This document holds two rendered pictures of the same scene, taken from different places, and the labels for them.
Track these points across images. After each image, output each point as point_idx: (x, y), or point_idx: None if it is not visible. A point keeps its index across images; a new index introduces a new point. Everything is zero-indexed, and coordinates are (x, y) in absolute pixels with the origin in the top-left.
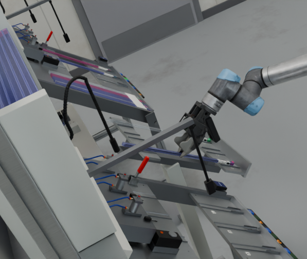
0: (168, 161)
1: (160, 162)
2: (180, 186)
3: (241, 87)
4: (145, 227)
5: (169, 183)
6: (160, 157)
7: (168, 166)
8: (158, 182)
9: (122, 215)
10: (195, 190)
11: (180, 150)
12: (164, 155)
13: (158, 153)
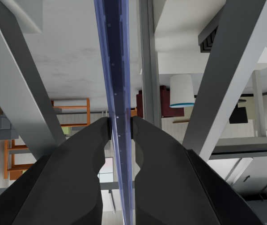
0: (19, 50)
1: (37, 76)
2: (230, 101)
3: None
4: None
5: (214, 128)
6: (34, 93)
7: (20, 25)
8: (208, 151)
9: None
10: (263, 47)
11: (111, 138)
12: (4, 72)
13: (8, 97)
